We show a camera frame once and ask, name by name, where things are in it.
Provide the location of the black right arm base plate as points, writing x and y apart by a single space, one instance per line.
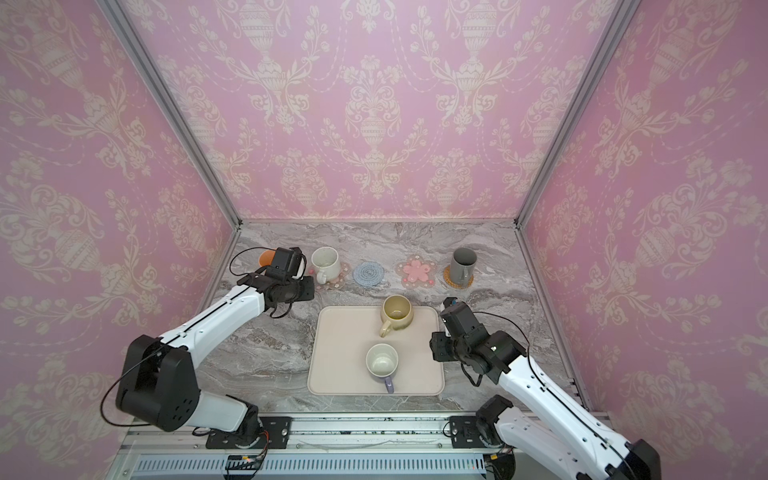
471 432

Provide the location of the orange ceramic mug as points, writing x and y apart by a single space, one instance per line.
266 258

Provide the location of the aluminium corner post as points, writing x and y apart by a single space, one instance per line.
150 73
611 37

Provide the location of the white ceramic mug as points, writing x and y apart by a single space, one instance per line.
326 264

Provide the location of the grey ceramic mug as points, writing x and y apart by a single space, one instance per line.
461 269

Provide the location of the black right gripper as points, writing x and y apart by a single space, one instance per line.
444 346

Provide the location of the blue round woven coaster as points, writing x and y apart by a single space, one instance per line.
368 274

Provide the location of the beige silicone tray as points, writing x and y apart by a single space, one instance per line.
345 334

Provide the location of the pink flower silicone coaster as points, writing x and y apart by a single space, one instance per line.
337 283

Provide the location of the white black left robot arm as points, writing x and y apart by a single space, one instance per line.
159 384

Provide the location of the woven rattan round coaster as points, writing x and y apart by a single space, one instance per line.
447 279

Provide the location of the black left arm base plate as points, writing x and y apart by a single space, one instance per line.
272 432

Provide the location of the yellow beige ceramic mug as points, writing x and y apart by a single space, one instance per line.
396 313

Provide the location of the white mug purple handle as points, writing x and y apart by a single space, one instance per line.
382 361

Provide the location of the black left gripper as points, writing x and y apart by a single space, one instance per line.
309 289

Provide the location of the aluminium front frame rail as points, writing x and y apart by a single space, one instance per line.
326 446

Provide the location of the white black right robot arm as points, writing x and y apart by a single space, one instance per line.
567 440

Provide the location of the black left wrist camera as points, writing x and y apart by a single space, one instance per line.
287 263

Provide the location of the aluminium left corner post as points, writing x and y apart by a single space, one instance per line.
150 73

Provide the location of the aluminium right corner post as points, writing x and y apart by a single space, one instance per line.
611 37

